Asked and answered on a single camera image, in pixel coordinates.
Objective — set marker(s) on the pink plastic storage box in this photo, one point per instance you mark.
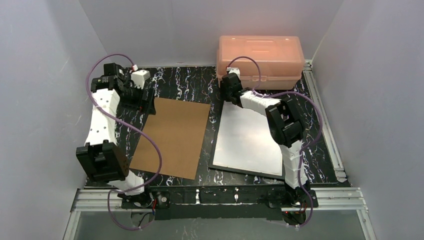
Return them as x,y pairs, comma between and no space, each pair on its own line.
264,62

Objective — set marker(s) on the aluminium front rail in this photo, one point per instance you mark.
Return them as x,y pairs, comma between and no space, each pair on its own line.
326,198

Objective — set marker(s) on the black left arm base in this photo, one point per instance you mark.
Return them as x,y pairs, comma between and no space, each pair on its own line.
147,200

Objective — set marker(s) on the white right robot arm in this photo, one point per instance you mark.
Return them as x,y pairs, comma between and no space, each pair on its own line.
284,122

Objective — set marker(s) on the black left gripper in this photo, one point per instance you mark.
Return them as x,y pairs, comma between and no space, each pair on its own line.
145,100

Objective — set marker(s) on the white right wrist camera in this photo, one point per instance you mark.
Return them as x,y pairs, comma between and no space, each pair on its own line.
233,70

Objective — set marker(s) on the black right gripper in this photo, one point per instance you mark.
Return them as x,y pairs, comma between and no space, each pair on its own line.
226,87

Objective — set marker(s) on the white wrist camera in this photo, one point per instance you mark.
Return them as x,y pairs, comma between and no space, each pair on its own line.
139,76
233,70

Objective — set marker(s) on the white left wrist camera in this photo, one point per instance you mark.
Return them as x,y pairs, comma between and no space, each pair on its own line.
139,76

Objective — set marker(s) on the aluminium rail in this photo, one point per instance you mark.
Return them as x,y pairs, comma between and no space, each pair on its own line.
327,134
326,198

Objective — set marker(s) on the black picture frame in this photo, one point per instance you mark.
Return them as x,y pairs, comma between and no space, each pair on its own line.
245,174

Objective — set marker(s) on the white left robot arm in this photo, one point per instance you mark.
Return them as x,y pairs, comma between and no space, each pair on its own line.
100,157

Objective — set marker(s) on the brown cardboard backing board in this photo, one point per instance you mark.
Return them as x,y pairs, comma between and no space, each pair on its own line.
178,130

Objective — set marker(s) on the aluminium right rail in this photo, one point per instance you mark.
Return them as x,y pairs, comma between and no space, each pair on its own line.
327,134

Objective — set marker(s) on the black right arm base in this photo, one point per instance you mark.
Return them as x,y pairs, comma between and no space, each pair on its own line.
294,202

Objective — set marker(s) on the cat photo print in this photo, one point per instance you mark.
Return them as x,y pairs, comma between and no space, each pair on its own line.
245,139

